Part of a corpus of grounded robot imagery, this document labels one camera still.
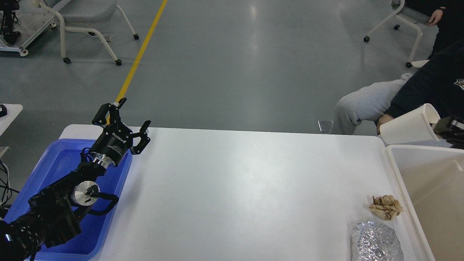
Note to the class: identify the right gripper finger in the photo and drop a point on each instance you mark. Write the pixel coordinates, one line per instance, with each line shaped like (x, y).
(451, 129)

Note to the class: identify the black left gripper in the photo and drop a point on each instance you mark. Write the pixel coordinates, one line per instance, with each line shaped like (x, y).
(116, 138)

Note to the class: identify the white paper cup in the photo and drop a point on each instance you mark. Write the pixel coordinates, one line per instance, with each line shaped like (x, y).
(414, 126)

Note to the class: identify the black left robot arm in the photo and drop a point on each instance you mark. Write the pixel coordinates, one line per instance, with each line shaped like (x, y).
(57, 210)

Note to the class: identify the seated person's hand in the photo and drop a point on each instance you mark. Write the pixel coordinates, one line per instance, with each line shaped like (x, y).
(382, 120)

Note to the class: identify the second person's hand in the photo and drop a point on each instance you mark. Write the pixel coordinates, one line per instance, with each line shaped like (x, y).
(435, 17)

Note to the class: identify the white plastic bin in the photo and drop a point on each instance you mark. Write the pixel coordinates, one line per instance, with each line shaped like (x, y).
(430, 181)

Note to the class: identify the seated person grey trousers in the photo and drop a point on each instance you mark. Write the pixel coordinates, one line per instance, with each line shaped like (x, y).
(439, 83)

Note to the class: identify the crumpled brown paper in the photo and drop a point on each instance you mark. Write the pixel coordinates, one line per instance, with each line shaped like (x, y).
(386, 207)

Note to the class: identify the white side table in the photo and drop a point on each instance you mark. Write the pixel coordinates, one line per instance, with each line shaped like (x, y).
(13, 111)

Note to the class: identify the white chair left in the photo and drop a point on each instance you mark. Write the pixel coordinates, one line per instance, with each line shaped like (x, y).
(77, 15)

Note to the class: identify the white chair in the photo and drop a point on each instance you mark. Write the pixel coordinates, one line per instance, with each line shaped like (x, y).
(77, 15)
(410, 17)

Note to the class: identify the black device on side table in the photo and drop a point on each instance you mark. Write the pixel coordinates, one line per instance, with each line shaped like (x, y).
(3, 110)

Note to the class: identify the small grey floor plate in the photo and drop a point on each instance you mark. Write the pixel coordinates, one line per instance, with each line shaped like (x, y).
(325, 125)

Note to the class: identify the white chair right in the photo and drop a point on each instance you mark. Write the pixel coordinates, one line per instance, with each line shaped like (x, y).
(410, 17)

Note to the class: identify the crumpled aluminium foil ball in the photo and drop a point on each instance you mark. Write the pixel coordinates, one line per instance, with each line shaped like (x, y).
(371, 241)

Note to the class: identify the white equipment cart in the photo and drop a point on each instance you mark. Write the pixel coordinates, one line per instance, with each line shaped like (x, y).
(30, 20)

